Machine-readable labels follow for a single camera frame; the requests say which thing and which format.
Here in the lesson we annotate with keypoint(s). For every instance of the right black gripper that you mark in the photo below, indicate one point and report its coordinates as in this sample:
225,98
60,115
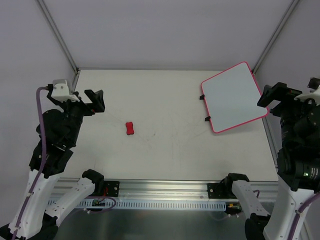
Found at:
279,97

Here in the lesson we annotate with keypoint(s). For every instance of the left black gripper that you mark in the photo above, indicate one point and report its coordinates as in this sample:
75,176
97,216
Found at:
88,105

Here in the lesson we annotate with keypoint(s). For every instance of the red bone-shaped eraser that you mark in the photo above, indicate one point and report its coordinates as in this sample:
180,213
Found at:
129,128

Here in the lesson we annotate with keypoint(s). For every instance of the pink framed whiteboard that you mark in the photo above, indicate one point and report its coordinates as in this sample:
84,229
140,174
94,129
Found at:
231,98

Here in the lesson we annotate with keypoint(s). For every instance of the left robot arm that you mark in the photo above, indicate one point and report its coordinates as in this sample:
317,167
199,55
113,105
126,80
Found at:
58,131

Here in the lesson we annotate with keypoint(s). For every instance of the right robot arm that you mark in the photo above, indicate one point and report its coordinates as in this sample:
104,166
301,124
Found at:
298,166

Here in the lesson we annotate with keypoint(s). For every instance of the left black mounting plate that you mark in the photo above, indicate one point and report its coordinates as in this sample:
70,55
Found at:
111,188

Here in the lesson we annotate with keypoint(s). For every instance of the black mounting plate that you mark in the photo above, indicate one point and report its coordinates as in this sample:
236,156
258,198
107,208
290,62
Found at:
111,188
216,191

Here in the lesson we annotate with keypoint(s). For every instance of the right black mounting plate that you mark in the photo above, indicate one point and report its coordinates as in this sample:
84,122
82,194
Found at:
216,191

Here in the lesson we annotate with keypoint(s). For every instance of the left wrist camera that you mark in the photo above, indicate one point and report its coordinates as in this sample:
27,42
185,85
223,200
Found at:
61,91

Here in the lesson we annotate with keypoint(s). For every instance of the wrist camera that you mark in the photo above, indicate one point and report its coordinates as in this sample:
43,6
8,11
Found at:
314,94
61,91

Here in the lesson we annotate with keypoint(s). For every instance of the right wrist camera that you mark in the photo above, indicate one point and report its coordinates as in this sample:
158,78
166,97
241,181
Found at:
314,94

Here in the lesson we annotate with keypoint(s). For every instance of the wire whiteboard stand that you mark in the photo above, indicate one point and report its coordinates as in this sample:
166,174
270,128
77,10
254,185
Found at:
202,97

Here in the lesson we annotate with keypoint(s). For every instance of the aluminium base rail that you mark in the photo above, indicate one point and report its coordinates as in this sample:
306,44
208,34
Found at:
160,188

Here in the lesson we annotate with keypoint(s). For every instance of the right aluminium frame post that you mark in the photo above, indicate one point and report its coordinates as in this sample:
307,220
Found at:
293,4

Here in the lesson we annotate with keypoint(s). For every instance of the aluminium frame post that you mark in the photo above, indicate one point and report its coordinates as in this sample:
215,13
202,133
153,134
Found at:
57,34
293,4

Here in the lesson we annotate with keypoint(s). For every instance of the left aluminium frame post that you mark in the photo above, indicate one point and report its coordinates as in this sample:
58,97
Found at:
57,34

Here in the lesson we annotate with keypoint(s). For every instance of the white slotted cable duct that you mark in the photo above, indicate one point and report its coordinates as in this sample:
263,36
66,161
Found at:
139,204

